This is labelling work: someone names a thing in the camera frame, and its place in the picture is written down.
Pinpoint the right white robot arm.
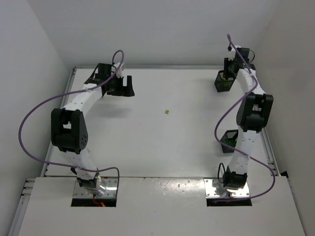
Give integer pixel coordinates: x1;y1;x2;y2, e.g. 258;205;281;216
223;46;274;189

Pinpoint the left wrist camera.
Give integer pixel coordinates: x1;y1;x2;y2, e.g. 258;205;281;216
113;62;125;78

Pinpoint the black slotted container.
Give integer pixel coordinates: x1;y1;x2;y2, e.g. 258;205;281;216
220;129;238;154
214;70;235;92

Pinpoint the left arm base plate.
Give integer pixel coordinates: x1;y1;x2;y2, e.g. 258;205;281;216
72;177;118;199

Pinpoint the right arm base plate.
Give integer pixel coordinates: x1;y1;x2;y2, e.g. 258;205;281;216
204;178;251;199

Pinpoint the white front platform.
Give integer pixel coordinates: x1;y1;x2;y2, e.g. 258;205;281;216
15;177;304;236

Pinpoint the black base cable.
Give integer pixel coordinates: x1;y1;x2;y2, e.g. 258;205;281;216
218;162;228;189

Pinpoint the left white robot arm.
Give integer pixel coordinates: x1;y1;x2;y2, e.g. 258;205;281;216
51;63;135;192

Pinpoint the black slotted container far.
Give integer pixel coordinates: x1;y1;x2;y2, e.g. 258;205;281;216
214;70;235;92

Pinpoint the black slotted container near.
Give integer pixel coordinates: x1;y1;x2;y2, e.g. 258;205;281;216
220;129;238;154

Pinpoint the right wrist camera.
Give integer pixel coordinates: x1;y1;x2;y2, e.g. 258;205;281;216
227;45;241;60

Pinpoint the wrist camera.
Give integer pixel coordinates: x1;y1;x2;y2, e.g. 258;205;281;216
113;62;125;78
227;45;241;60

